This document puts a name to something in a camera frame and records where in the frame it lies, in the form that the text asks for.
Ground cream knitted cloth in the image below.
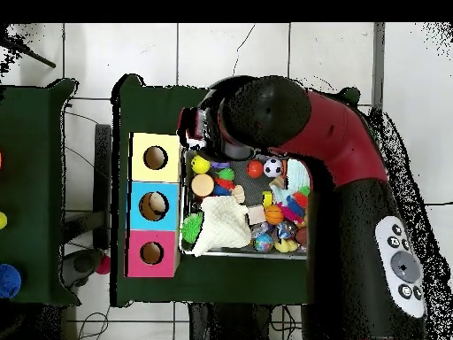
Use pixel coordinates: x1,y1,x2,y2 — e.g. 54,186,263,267
192,195,252,257

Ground clear mesh bin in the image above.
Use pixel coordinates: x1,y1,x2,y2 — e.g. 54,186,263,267
178,146,309,262

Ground wooden box with three holes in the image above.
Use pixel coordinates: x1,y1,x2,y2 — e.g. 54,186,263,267
124,132,186,278

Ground yellow smiley ball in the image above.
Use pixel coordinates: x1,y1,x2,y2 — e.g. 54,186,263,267
190,155,212,175

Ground toy burger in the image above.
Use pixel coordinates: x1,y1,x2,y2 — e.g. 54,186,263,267
190,174,216,197

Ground green-headed spiky caterpillar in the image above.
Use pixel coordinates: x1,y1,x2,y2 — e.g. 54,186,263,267
212,167,237,197

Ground plain orange ball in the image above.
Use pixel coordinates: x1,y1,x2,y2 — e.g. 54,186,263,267
246,159,265,179

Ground small soccer ball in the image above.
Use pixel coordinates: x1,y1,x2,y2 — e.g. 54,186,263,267
263,158,284,178

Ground green spiky ball toy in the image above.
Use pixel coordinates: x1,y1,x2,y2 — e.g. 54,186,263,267
180,211,204,244

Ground mint green knitted cloth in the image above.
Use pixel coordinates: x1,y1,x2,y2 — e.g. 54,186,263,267
270,158,311,206

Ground small orange basketball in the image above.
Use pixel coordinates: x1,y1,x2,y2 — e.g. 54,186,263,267
264,204,285,226

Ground long multicoloured spiky caterpillar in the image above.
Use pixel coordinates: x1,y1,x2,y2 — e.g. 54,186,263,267
277,186,309,226

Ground black rod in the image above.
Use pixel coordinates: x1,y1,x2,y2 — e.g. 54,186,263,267
0,35,57,69

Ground black metal frame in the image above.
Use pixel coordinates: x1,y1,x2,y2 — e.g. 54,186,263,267
92,123,113,251

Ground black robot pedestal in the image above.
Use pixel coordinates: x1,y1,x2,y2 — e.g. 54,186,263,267
188,302,270,340

